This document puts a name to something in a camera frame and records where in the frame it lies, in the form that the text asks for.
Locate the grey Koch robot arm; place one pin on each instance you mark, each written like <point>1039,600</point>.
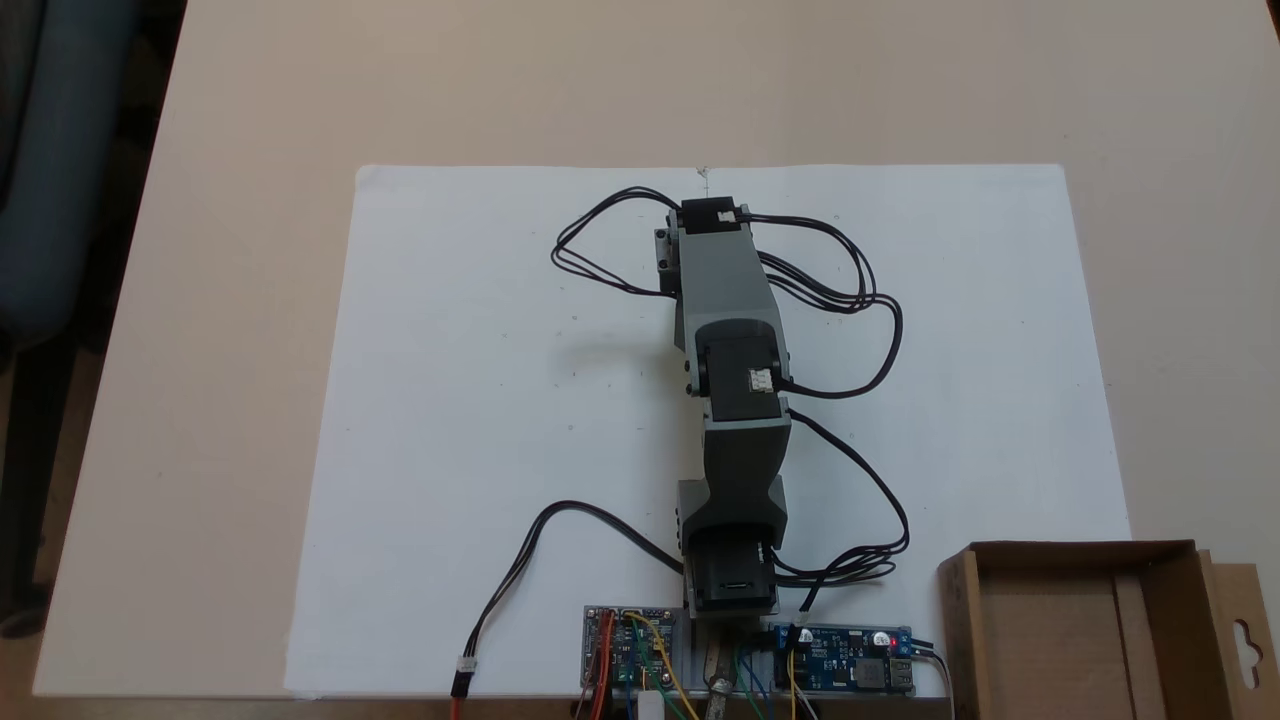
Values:
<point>725,280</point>

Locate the white paper sheet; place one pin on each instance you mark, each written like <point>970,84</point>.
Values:
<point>980,300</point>
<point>450,350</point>

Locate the motor controller circuit board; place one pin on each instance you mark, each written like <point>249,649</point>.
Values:
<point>628,650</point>

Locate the blue power circuit board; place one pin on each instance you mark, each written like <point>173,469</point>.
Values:
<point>845,660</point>

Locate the brown cardboard box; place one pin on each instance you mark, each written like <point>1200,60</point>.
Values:
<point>1060,640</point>

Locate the dark blue office chair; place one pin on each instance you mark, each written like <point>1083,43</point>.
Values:
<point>60,150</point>

